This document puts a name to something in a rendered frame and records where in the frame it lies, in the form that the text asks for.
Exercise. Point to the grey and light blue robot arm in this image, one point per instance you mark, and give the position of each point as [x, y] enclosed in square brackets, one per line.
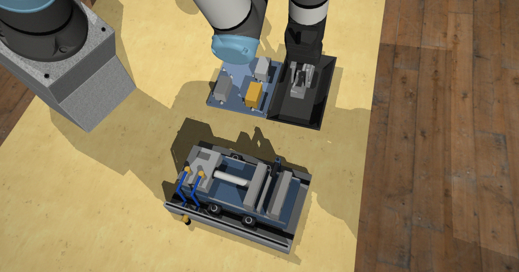
[54, 30]

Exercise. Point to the yellow block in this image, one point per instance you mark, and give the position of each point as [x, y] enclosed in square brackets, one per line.
[253, 95]

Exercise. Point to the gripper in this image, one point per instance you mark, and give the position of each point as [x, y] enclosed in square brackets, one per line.
[303, 37]

